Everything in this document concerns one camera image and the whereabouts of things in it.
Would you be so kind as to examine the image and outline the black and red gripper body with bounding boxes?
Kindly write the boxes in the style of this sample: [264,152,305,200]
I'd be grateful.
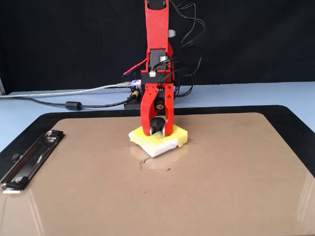
[141,69,175,117]

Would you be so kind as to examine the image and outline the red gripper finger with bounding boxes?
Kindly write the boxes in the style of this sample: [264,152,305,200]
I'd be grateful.
[140,86,161,137]
[161,84,176,136]

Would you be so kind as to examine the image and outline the yellow sponge with black knob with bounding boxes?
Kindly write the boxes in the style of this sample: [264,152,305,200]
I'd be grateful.
[128,117,189,158]

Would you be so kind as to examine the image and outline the controller circuit board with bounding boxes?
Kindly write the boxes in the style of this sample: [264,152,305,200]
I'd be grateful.
[129,79,143,91]

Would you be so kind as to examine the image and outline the brown clipboard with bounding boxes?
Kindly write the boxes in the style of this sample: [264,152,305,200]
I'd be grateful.
[0,112,315,236]

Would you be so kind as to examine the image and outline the black backdrop curtain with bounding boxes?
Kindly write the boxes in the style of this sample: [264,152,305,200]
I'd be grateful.
[0,0,315,95]

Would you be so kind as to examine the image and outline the silver metal clipboard clip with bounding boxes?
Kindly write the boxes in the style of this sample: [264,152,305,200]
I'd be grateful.
[0,129,65,195]

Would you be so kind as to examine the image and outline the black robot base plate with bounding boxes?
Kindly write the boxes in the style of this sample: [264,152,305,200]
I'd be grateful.
[123,96,142,110]

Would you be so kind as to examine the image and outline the red wire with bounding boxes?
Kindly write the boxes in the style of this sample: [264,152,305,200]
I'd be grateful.
[123,58,149,76]

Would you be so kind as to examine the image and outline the black servo cables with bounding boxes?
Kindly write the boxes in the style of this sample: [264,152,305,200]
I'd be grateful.
[169,0,206,98]

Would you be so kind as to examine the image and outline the black power cable with ferrite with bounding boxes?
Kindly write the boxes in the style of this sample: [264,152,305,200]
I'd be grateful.
[13,94,140,111]

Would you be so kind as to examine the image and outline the silver USB cable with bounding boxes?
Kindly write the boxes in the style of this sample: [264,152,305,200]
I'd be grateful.
[0,82,133,99]

